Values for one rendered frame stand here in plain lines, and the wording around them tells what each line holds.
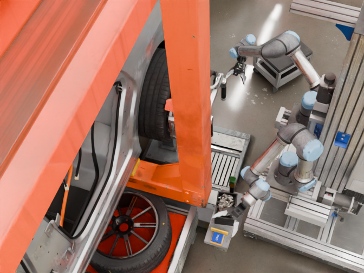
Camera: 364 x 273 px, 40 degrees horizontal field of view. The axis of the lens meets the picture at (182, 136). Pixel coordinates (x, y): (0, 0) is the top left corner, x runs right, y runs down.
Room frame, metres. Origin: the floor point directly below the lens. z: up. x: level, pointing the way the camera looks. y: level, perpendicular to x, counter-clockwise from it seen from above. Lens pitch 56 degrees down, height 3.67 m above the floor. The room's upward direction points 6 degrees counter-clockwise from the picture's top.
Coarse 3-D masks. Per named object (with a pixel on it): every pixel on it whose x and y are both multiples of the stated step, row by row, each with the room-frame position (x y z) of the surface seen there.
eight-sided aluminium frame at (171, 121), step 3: (171, 114) 1.97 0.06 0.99; (168, 117) 1.97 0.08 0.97; (171, 117) 1.96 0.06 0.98; (168, 120) 1.95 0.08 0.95; (171, 120) 1.94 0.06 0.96; (171, 123) 1.95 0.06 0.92; (171, 126) 1.95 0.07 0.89; (171, 129) 1.95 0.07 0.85; (171, 132) 1.95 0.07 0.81; (174, 132) 1.97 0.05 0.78; (171, 135) 1.95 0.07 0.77; (174, 135) 1.95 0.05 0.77; (174, 138) 1.94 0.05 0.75
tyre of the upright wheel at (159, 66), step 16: (160, 48) 2.48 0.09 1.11; (160, 64) 2.26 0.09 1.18; (144, 80) 2.16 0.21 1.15; (160, 80) 2.14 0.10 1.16; (144, 96) 2.07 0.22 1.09; (160, 96) 2.04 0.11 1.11; (144, 112) 2.00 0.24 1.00; (160, 112) 1.97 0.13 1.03; (144, 128) 1.97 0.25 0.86; (160, 128) 1.92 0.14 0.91
